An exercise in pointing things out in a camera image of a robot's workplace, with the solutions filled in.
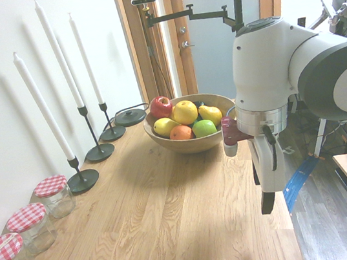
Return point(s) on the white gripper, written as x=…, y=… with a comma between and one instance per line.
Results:
x=268, y=161

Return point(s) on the golden brown pear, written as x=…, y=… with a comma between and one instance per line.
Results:
x=210, y=115

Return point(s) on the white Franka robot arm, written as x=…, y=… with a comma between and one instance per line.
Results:
x=259, y=68

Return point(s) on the bright yellow pear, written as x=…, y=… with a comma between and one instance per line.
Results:
x=164, y=126

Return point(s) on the wooden fruit bowl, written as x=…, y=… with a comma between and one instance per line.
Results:
x=192, y=144

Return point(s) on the green apple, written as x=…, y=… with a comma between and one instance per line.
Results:
x=204, y=128

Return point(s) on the orange fruit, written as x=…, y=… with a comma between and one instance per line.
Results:
x=180, y=133

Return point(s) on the dark green avocado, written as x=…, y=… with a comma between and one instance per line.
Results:
x=198, y=104

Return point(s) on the yellow apple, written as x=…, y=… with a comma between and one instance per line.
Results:
x=184, y=112

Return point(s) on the red apple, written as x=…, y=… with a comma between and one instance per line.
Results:
x=160, y=106

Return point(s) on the black round kettle base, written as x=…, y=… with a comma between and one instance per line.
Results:
x=130, y=116

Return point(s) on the black candle holder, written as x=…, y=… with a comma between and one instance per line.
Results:
x=100, y=152
x=113, y=133
x=83, y=180

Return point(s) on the silver door lock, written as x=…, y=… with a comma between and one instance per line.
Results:
x=182, y=30

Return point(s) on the white taper candle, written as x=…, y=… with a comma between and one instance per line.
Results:
x=86, y=61
x=44, y=106
x=59, y=55

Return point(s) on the red grey wrist camera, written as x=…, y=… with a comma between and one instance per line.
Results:
x=229, y=134

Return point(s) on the black articulated camera mount arm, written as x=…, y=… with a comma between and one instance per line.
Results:
x=208, y=16

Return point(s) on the wooden door frame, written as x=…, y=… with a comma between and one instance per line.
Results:
x=140, y=50

